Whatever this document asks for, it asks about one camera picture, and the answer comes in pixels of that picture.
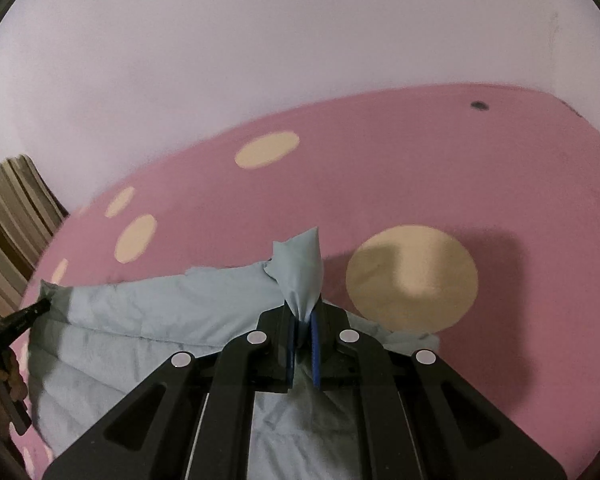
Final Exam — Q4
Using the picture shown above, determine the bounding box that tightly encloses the light blue quilted jacket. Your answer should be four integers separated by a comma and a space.
27, 227, 441, 480

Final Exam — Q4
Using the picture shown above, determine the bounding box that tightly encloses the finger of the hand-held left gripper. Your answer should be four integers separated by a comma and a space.
0, 300, 51, 341

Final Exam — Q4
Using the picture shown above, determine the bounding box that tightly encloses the pink polka dot bed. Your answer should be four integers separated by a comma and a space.
10, 82, 600, 480

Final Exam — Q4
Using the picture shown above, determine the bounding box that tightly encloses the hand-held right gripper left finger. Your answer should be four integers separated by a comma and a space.
42, 306, 298, 480

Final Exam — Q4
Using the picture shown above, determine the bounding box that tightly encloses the person's left hand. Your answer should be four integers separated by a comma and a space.
0, 349, 28, 411

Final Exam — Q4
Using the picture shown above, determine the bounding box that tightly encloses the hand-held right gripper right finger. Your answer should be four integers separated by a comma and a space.
310, 307, 566, 480

